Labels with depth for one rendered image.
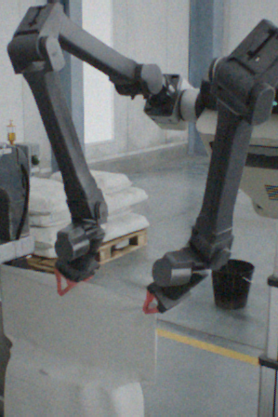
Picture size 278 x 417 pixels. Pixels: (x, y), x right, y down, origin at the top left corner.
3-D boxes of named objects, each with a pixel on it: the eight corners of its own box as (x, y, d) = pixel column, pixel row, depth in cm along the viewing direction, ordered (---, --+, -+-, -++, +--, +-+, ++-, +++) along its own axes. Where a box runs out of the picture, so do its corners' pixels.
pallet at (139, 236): (147, 244, 537) (147, 228, 534) (55, 285, 440) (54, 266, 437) (74, 230, 582) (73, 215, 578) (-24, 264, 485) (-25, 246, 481)
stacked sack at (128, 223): (152, 230, 536) (152, 212, 532) (104, 248, 483) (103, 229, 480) (113, 222, 560) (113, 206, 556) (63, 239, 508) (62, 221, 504)
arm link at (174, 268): (234, 250, 125) (208, 223, 130) (196, 252, 117) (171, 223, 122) (206, 294, 130) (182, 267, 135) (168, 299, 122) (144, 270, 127)
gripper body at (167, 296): (143, 288, 133) (164, 270, 128) (170, 275, 141) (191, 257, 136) (161, 313, 131) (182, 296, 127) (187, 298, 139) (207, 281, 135)
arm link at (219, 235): (282, 83, 97) (238, 52, 103) (254, 92, 95) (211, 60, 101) (235, 263, 127) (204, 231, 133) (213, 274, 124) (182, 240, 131)
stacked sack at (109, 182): (136, 189, 525) (136, 172, 521) (103, 198, 490) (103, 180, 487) (76, 181, 563) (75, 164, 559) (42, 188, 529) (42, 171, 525)
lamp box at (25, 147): (40, 174, 180) (39, 143, 178) (29, 176, 176) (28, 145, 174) (22, 171, 184) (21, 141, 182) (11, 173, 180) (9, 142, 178)
